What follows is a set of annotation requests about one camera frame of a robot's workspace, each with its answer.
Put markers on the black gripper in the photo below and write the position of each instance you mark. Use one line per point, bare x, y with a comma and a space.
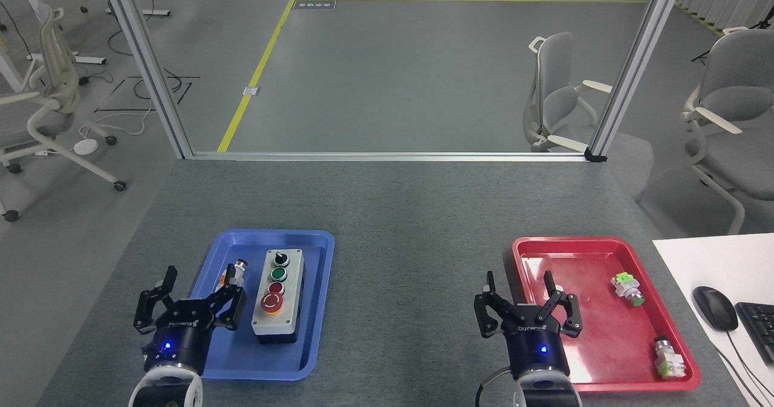
178, 340
535, 346

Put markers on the grey control box with buttons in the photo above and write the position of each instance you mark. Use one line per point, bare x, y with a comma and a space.
278, 316

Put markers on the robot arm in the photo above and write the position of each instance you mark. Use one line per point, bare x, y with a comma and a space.
181, 374
547, 386

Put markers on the blue plastic tray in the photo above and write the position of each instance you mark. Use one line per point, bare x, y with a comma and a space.
254, 358

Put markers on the red plastic tray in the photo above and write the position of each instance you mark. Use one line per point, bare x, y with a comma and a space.
611, 328

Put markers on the white desk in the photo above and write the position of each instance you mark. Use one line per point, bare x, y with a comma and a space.
707, 262

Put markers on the black computer mouse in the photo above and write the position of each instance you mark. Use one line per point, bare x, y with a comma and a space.
715, 308

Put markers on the white round power hub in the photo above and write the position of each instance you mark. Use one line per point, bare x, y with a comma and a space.
86, 146

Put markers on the grey office chair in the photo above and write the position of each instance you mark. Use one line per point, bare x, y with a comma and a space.
559, 92
54, 98
741, 92

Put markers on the silver floor socket plate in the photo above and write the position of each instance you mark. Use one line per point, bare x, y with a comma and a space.
251, 91

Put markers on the black keyboard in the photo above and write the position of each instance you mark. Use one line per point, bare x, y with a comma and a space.
759, 331

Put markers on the white desk foot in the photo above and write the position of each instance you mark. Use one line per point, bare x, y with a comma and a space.
84, 60
151, 12

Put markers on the black tripod stand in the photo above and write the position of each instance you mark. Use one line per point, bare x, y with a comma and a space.
704, 52

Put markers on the red push button switch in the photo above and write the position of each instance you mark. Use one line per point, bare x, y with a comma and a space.
240, 269

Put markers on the green push button switch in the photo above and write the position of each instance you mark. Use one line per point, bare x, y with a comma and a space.
626, 289

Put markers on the silver push button switch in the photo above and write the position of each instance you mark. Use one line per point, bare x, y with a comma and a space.
668, 358

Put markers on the silver aluminium rail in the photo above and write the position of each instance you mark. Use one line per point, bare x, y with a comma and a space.
387, 156

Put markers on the silver aluminium post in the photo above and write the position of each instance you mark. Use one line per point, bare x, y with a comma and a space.
148, 68
635, 68

